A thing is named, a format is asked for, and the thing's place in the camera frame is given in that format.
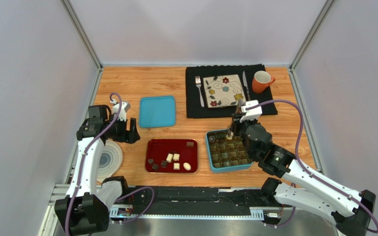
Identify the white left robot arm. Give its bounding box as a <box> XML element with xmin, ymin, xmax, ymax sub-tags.
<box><xmin>55</xmin><ymin>102</ymin><xmax>140</xmax><ymax>236</ymax></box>

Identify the white cube chocolate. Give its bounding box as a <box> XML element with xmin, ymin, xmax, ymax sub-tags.
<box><xmin>166</xmin><ymin>153</ymin><xmax>173</xmax><ymax>163</ymax></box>

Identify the floral square plate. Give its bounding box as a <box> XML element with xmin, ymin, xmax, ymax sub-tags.
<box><xmin>203</xmin><ymin>74</ymin><xmax>246</xmax><ymax>109</ymax></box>

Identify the black cloth placemat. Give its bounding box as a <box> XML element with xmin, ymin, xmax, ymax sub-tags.
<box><xmin>185</xmin><ymin>64</ymin><xmax>273</xmax><ymax>118</ymax></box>

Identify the blue chocolate tin box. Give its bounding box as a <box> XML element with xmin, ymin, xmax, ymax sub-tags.
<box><xmin>205</xmin><ymin>130</ymin><xmax>252</xmax><ymax>174</ymax></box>

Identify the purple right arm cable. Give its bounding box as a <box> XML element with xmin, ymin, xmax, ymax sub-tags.
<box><xmin>245</xmin><ymin>99</ymin><xmax>378</xmax><ymax>234</ymax></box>

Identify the silver table knife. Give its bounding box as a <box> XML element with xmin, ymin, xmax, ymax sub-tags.
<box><xmin>242</xmin><ymin>71</ymin><xmax>251</xmax><ymax>101</ymax></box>

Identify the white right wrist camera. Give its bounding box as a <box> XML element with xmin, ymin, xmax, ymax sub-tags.
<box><xmin>240</xmin><ymin>100</ymin><xmax>262</xmax><ymax>122</ymax></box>

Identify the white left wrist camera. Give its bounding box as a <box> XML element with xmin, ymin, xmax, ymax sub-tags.
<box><xmin>110</xmin><ymin>100</ymin><xmax>131</xmax><ymax>121</ymax></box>

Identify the white square chocolate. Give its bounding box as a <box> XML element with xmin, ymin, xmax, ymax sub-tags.
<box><xmin>173</xmin><ymin>163</ymin><xmax>180</xmax><ymax>170</ymax></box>

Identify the red chocolate tray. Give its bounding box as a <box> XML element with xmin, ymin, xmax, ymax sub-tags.
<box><xmin>145</xmin><ymin>139</ymin><xmax>199</xmax><ymax>174</ymax></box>

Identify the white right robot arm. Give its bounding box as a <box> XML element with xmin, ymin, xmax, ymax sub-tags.
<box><xmin>228</xmin><ymin>118</ymin><xmax>378</xmax><ymax>236</ymax></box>

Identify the orange mug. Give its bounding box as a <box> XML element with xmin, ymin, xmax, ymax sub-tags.
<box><xmin>252</xmin><ymin>71</ymin><xmax>275</xmax><ymax>93</ymax></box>

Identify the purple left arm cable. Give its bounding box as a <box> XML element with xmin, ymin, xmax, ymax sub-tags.
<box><xmin>64</xmin><ymin>92</ymin><xmax>155</xmax><ymax>236</ymax></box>

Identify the white round plate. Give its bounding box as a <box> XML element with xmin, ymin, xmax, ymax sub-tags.
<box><xmin>97</xmin><ymin>140</ymin><xmax>124</xmax><ymax>182</ymax></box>

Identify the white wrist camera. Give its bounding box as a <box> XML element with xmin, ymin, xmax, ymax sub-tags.
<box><xmin>240</xmin><ymin>100</ymin><xmax>262</xmax><ymax>122</ymax></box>
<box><xmin>110</xmin><ymin>100</ymin><xmax>131</xmax><ymax>121</ymax></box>

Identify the white egg-shaped chocolate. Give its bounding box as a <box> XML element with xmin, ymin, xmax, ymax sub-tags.
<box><xmin>183</xmin><ymin>162</ymin><xmax>191</xmax><ymax>171</ymax></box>

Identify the silver fork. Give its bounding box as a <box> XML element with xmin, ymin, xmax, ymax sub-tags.
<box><xmin>195</xmin><ymin>76</ymin><xmax>205</xmax><ymax>108</ymax></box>

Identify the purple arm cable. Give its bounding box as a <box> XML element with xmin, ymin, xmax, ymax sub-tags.
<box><xmin>64</xmin><ymin>92</ymin><xmax>155</xmax><ymax>236</ymax></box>
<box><xmin>245</xmin><ymin>99</ymin><xmax>378</xmax><ymax>234</ymax></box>

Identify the blue tin lid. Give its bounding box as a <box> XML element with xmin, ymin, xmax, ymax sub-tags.
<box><xmin>139</xmin><ymin>95</ymin><xmax>176</xmax><ymax>128</ymax></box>

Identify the dark striped square chocolate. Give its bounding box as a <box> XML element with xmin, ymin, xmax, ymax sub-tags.
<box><xmin>161</xmin><ymin>160</ymin><xmax>168</xmax><ymax>168</ymax></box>

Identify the white rectangular chocolate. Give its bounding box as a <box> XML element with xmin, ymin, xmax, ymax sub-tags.
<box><xmin>172</xmin><ymin>153</ymin><xmax>180</xmax><ymax>161</ymax></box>

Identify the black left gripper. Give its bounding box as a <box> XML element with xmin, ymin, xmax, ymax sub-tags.
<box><xmin>104</xmin><ymin>115</ymin><xmax>140</xmax><ymax>144</ymax></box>

